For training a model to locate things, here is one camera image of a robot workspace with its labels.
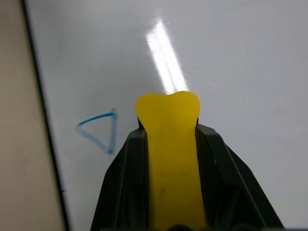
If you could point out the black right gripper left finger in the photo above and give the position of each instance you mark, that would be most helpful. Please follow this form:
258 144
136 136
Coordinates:
125 183

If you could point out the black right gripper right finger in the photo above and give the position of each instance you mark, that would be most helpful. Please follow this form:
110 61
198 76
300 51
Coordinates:
231 178

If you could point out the yellow whiteboard eraser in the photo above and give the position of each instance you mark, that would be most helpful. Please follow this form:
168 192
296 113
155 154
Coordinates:
173 149

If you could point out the blue triangle drawing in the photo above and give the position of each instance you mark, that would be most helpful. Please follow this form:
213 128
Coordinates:
109 134

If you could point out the white whiteboard with black frame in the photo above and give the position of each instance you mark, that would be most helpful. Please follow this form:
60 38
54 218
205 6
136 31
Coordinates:
216 60

